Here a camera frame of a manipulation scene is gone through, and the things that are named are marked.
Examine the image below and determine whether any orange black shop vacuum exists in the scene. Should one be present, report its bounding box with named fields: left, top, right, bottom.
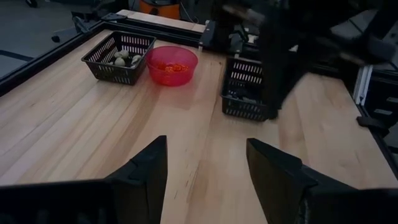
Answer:
left=138, top=0, right=182, bottom=20

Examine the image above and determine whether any pink translucent plastic bowl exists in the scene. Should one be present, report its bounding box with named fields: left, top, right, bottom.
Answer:
left=145, top=45, right=199, bottom=87

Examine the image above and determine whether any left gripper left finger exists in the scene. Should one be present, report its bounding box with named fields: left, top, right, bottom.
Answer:
left=105, top=135, right=169, bottom=224

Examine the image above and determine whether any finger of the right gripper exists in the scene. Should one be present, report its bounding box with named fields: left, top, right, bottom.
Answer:
left=264, top=88, right=284, bottom=121

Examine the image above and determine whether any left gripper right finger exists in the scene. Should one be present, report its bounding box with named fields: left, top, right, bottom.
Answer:
left=246, top=138, right=318, bottom=224

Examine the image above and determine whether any black slotted plastic basket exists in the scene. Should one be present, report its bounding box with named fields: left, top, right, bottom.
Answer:
left=220, top=57, right=272, bottom=123
left=81, top=30, right=157, bottom=86

